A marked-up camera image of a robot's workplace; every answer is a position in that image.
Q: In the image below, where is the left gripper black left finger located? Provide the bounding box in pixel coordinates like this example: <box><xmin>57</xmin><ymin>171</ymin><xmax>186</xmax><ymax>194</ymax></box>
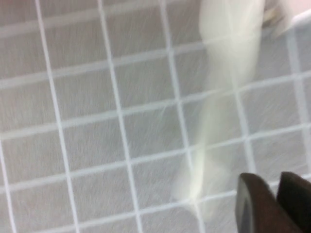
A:
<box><xmin>236</xmin><ymin>172</ymin><xmax>303</xmax><ymax>233</ymax></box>

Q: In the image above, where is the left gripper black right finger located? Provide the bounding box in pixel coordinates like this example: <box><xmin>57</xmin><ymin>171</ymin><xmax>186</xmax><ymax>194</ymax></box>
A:
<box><xmin>276</xmin><ymin>171</ymin><xmax>311</xmax><ymax>233</ymax></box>

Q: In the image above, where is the white plastic knife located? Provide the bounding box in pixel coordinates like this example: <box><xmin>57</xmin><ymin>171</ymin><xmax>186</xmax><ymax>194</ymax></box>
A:
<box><xmin>170</xmin><ymin>0</ymin><xmax>265</xmax><ymax>224</ymax></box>

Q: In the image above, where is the grey grid table mat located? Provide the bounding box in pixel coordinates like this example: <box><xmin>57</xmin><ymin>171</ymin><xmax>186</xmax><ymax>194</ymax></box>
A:
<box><xmin>0</xmin><ymin>0</ymin><xmax>311</xmax><ymax>233</ymax></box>

